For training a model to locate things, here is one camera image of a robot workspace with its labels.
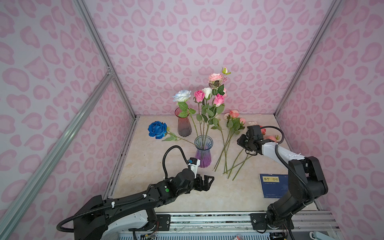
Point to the magenta pink rose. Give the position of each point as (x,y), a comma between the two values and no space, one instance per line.
(199,97)

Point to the pink white rose with bud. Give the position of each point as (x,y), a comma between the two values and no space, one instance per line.
(216,82)

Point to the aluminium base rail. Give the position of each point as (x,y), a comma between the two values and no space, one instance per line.
(305,225)

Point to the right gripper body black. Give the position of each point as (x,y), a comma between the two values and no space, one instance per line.
(246,142)

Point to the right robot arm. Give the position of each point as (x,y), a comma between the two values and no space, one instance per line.
(306,180)

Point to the red grey glass vase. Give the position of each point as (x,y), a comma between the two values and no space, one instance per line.
(184,125)

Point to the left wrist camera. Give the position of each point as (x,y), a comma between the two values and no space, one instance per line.
(193,164)

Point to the blue booklet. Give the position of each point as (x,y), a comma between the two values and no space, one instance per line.
(274,186)

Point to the pale blue white rose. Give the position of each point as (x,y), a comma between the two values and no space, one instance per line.
(181,99)

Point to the small pink rose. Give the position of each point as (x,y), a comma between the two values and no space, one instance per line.
(260,136)

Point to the coral pink rose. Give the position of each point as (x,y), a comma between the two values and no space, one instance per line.
(228,116)

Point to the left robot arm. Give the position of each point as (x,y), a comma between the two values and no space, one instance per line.
(97,216)

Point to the hot pink rose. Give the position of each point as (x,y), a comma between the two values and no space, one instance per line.
(214,111)

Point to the dark blue flower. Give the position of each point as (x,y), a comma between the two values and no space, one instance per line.
(161,131)

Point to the purple blue glass vase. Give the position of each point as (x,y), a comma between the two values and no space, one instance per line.
(203,145)

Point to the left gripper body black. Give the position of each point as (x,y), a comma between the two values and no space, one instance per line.
(197,183)

